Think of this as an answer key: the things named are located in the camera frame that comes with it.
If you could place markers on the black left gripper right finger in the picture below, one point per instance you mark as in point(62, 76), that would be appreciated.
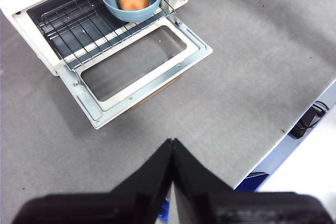
point(231, 205)

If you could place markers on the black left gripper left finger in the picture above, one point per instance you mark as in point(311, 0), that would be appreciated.
point(118, 205)

